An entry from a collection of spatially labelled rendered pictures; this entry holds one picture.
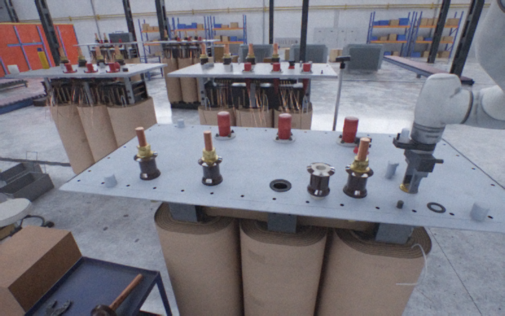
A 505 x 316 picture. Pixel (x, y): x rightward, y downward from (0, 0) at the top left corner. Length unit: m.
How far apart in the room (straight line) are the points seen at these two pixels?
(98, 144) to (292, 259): 2.93
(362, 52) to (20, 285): 12.94
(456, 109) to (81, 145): 3.74
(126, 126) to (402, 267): 2.91
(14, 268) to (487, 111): 1.95
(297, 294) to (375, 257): 0.43
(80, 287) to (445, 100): 1.59
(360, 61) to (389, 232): 12.36
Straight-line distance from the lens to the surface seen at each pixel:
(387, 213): 0.93
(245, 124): 2.63
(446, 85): 0.92
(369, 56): 13.20
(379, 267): 1.24
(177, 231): 1.25
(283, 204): 0.87
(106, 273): 1.48
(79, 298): 1.45
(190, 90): 6.91
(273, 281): 1.32
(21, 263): 1.71
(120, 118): 3.24
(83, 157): 3.94
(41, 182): 4.34
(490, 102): 0.93
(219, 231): 1.21
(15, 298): 1.67
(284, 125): 1.30
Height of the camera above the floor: 1.89
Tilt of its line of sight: 27 degrees down
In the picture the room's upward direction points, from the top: 1 degrees counter-clockwise
